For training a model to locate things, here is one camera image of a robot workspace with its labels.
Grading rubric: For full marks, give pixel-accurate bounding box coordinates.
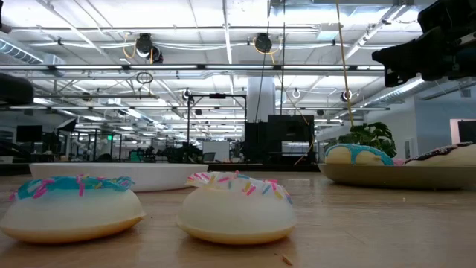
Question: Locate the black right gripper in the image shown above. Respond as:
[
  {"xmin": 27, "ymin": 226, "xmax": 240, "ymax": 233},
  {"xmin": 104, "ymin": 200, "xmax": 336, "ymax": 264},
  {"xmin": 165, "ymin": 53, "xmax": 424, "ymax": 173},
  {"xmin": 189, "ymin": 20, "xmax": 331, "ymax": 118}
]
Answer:
[{"xmin": 371, "ymin": 25, "xmax": 476, "ymax": 89}]

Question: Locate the large blue frosted donut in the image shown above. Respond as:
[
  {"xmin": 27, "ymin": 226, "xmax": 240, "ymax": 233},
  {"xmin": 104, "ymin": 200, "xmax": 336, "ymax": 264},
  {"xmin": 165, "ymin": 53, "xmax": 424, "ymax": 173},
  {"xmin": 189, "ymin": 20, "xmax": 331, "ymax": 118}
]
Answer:
[{"xmin": 324, "ymin": 143, "xmax": 395, "ymax": 167}]

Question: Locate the large chocolate frosted donut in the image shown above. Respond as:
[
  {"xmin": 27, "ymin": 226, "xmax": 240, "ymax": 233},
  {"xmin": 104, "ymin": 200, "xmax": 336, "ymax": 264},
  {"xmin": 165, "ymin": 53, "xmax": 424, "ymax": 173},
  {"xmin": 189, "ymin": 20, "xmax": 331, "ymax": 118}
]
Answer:
[{"xmin": 403, "ymin": 141, "xmax": 476, "ymax": 168}]

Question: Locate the small blue sprinkled donut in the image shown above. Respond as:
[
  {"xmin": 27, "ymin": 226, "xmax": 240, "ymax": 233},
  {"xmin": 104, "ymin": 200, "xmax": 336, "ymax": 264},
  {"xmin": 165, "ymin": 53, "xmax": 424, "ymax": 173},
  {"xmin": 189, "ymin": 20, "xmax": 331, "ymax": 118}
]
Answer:
[{"xmin": 0, "ymin": 173, "xmax": 147, "ymax": 245}]

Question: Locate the green potted plant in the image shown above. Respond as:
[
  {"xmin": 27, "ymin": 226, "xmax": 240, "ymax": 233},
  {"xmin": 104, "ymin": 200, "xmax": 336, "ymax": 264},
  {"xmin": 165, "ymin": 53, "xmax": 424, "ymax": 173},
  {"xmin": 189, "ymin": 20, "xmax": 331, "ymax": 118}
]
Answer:
[{"xmin": 327, "ymin": 121, "xmax": 398, "ymax": 159}]

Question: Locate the grey round plate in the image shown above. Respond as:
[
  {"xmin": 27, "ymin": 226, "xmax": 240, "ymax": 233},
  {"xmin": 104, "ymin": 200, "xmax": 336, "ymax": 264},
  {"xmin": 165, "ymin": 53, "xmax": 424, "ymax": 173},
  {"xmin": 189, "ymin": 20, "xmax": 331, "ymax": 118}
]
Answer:
[{"xmin": 318, "ymin": 162, "xmax": 476, "ymax": 191}]

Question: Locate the white building column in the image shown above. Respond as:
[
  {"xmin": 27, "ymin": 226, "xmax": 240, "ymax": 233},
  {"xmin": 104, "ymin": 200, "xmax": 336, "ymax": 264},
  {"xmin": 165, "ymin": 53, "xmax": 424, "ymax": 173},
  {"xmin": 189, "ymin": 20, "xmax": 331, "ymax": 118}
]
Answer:
[{"xmin": 246, "ymin": 76, "xmax": 277, "ymax": 124}]

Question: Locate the black computer case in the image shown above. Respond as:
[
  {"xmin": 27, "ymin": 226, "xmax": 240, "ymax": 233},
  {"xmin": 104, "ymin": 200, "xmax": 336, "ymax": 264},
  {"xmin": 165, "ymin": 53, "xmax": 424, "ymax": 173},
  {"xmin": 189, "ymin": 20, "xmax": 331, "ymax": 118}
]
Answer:
[{"xmin": 243, "ymin": 114, "xmax": 316, "ymax": 165}]

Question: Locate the small white sprinkled donut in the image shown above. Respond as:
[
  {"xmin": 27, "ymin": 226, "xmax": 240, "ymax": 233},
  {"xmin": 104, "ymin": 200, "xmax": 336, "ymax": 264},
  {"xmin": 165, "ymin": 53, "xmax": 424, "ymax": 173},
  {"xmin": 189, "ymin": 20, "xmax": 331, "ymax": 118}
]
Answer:
[{"xmin": 176, "ymin": 170, "xmax": 298, "ymax": 246}]

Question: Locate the white round plate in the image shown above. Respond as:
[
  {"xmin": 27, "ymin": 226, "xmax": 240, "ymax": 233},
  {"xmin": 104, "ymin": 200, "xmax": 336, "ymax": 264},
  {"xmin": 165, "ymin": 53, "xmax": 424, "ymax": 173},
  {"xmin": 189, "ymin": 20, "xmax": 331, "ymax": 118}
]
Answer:
[{"xmin": 28, "ymin": 162, "xmax": 209, "ymax": 194}]

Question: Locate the yellow hanging cable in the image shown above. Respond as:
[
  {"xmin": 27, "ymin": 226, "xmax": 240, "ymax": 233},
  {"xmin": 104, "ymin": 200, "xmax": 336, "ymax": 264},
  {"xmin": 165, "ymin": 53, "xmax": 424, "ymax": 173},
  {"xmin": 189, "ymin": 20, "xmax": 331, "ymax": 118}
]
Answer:
[{"xmin": 335, "ymin": 0, "xmax": 356, "ymax": 129}]

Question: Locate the black ceiling cable reel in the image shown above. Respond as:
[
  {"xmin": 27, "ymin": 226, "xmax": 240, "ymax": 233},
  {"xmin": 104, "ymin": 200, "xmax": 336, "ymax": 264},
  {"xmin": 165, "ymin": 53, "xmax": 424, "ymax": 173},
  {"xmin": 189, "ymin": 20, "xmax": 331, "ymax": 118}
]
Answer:
[
  {"xmin": 253, "ymin": 32, "xmax": 274, "ymax": 54},
  {"xmin": 135, "ymin": 32, "xmax": 165, "ymax": 65}
]

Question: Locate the black background rig frame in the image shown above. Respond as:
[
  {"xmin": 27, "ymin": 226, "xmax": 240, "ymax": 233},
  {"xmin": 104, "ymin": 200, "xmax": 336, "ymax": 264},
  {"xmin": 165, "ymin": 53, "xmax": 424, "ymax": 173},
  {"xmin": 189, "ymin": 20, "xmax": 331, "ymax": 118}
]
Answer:
[{"xmin": 186, "ymin": 92, "xmax": 248, "ymax": 165}]

